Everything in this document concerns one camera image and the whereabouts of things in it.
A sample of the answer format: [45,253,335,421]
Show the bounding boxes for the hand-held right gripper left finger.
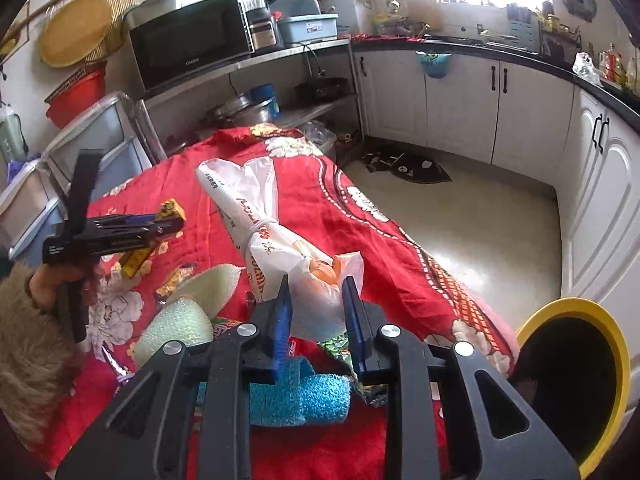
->
[55,275,296,480]

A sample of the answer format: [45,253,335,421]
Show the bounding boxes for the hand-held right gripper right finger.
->
[342,276,581,480]

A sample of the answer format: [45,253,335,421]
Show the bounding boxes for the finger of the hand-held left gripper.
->
[86,232,171,257]
[86,212,175,235]

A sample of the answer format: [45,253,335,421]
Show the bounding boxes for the yellow snack bar wrapper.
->
[120,199,187,278]

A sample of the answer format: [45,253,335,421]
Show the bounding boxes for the white plastic bag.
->
[195,157,363,341]

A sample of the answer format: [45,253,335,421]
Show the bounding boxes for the yellow trash bin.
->
[515,297,632,480]

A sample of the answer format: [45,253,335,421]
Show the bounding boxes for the person's left forearm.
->
[0,262,86,416]

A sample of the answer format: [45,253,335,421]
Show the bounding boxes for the person's left hand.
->
[30,260,101,311]

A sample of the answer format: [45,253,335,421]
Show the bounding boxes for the small brown candy wrapper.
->
[154,266,197,306]

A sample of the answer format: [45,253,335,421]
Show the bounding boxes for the green foam net sleeve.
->
[134,297,216,368]
[175,262,253,321]

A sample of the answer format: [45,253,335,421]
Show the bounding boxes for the blue foam net sleeve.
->
[247,357,353,428]

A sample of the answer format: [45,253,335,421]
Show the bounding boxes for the plastic drawer cabinet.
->
[0,92,153,261]

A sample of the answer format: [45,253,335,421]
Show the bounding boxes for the red printed blanket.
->
[30,124,521,480]

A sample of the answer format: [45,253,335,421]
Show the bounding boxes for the red plastic basin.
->
[45,67,108,130]

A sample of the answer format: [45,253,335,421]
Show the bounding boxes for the steel basin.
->
[205,92,271,128]

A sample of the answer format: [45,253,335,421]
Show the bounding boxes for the black floor mat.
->
[361,152,453,184]

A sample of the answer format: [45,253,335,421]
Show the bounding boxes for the blue jar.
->
[250,84,281,121]

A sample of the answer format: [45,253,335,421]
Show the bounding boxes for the black microwave oven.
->
[124,0,253,96]

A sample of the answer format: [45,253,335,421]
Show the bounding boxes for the clear plastic container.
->
[300,121,338,153]

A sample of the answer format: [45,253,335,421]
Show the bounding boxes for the round bamboo tray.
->
[39,0,113,68]

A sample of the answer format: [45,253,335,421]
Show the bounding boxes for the woven bamboo sieve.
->
[95,0,138,56]

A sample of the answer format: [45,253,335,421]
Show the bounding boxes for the metal shelf rack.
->
[135,37,366,161]

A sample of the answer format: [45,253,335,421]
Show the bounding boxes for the black pan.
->
[295,77,348,101]

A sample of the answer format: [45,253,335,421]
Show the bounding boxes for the white kitchen cabinets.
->
[350,45,640,321]

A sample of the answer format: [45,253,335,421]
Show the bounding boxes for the blue hanging bin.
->
[416,51,453,80]

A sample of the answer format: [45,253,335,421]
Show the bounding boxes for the red cloth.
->
[350,32,421,44]

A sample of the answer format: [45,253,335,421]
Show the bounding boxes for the white cutting board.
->
[391,0,443,31]

